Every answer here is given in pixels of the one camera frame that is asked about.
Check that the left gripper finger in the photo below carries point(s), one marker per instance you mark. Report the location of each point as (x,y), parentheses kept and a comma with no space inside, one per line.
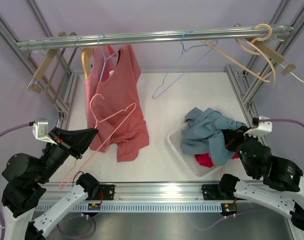
(84,135)
(75,145)

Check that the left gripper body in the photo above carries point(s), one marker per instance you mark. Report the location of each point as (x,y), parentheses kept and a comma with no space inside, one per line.
(57,155)

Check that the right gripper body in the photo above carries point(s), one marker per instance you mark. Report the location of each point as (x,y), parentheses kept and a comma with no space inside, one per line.
(233,143)

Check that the blue grey t shirt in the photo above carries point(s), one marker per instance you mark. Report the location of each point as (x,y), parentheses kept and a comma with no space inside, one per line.
(204,134)

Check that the magenta t shirt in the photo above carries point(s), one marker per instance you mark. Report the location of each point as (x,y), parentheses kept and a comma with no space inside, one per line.
(204,160)

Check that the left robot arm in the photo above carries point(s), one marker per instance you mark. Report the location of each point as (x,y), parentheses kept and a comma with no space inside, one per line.
(25,175)

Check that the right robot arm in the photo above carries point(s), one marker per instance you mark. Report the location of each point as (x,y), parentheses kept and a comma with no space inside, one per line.
(278,173)

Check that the salmon pink t shirt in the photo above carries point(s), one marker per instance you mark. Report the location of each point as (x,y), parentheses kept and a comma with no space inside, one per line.
(113,106)

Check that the thin wooden hanger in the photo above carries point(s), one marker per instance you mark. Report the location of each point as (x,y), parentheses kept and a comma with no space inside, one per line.
(234,61)

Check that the wooden clip hanger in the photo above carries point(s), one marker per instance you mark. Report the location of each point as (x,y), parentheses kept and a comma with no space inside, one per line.
(277,57)

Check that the curved wooden hanger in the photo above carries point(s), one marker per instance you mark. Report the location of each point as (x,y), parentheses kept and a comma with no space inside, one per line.
(257,51)

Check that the white plastic basket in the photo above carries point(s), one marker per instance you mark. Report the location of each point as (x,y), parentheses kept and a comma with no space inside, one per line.
(174,140)

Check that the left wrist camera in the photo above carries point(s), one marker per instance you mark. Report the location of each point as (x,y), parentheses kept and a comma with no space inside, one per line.
(40,130)

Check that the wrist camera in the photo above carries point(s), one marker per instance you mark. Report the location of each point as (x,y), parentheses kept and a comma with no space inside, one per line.
(261,127)
(40,130)

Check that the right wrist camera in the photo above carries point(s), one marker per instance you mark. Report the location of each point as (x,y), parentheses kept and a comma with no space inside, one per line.
(261,127)

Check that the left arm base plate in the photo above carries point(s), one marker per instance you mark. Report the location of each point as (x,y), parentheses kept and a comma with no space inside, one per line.
(106,190)

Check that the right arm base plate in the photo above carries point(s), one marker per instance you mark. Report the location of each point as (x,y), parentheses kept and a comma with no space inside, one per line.
(217,192)

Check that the front aluminium rail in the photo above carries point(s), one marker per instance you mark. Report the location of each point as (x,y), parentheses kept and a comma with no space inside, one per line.
(153,192)

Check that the aluminium hanging rail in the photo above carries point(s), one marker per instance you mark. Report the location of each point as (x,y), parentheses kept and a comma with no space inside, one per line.
(136,38)

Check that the white slotted cable duct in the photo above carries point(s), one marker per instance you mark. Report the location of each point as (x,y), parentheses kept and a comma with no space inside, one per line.
(176,207)

